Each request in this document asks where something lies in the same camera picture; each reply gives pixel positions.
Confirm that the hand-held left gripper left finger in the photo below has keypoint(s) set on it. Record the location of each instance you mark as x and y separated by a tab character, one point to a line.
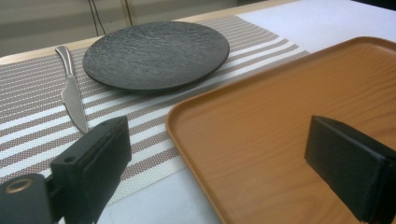
93	168

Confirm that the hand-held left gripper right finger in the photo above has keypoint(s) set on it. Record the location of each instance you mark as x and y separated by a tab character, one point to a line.
345	168

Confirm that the striped woven placemat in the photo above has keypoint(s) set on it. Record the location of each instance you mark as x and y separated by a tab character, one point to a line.
37	130

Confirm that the brown wooden tray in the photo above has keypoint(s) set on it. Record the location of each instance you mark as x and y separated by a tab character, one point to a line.
280	140

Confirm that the silver table knife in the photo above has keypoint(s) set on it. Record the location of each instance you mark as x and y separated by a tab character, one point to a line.
72	93

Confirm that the black stone plate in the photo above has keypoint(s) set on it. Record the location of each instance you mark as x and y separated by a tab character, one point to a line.
155	56

